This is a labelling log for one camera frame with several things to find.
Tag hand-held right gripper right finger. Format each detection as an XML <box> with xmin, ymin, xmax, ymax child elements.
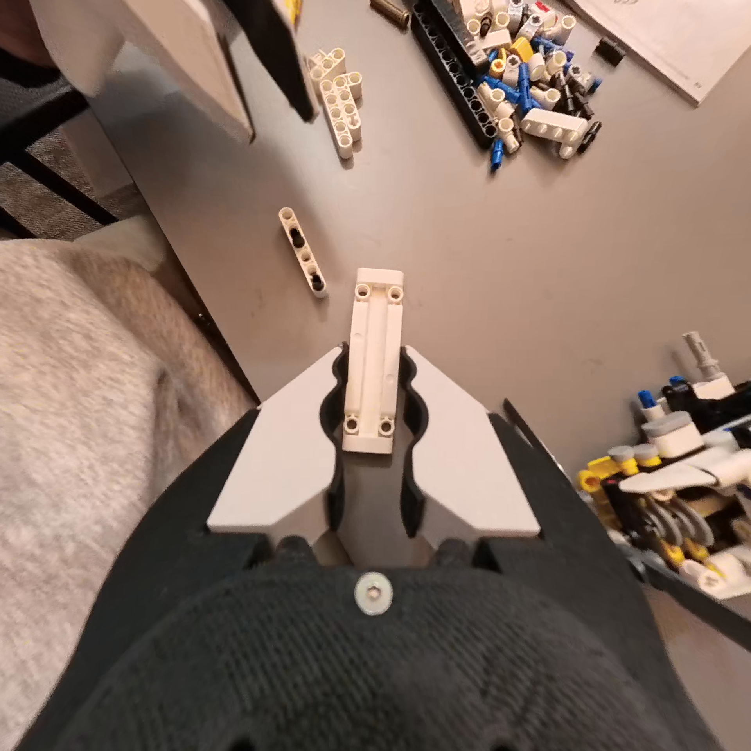
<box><xmin>400</xmin><ymin>345</ymin><xmax>542</xmax><ymax>551</ymax></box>

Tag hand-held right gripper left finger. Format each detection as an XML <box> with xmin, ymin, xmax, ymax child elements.
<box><xmin>205</xmin><ymin>345</ymin><xmax>348</xmax><ymax>546</ymax></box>

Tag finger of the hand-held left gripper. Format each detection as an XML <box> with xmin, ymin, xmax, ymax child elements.
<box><xmin>32</xmin><ymin>0</ymin><xmax>257</xmax><ymax>145</ymax></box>
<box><xmin>226</xmin><ymin>0</ymin><xmax>319</xmax><ymax>123</ymax></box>

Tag white lego panel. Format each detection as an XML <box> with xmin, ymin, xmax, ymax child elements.
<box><xmin>342</xmin><ymin>268</ymin><xmax>406</xmax><ymax>456</ymax></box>

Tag white lego beam black pins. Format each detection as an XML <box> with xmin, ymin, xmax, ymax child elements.
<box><xmin>278</xmin><ymin>207</ymin><xmax>329</xmax><ymax>299</ymax></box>

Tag white angled lego liftarm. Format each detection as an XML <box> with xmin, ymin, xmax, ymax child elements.
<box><xmin>320</xmin><ymin>72</ymin><xmax>363</xmax><ymax>159</ymax></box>
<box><xmin>306</xmin><ymin>47</ymin><xmax>347</xmax><ymax>97</ymax></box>

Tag tan lego axle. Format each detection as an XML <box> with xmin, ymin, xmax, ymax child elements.
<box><xmin>370</xmin><ymin>0</ymin><xmax>411</xmax><ymax>29</ymax></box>

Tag long black lego beam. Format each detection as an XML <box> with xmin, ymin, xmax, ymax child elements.
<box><xmin>411</xmin><ymin>0</ymin><xmax>501</xmax><ymax>149</ymax></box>

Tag zebra striped lego vehicle model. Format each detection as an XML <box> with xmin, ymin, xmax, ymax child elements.
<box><xmin>503</xmin><ymin>331</ymin><xmax>751</xmax><ymax>637</ymax></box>

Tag pile of small lego pieces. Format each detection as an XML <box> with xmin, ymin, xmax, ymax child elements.
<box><xmin>464</xmin><ymin>0</ymin><xmax>605</xmax><ymax>175</ymax></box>

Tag grey instruction booklet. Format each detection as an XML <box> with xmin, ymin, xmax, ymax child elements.
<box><xmin>566</xmin><ymin>0</ymin><xmax>751</xmax><ymax>108</ymax></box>

